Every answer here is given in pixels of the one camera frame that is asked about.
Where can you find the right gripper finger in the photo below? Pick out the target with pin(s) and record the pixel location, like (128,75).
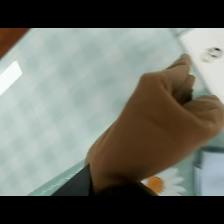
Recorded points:
(78,185)

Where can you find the brown T-shirt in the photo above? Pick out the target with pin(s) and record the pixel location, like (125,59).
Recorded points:
(156,133)

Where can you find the light blue garment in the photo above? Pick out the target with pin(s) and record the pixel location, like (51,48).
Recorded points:
(211,173)

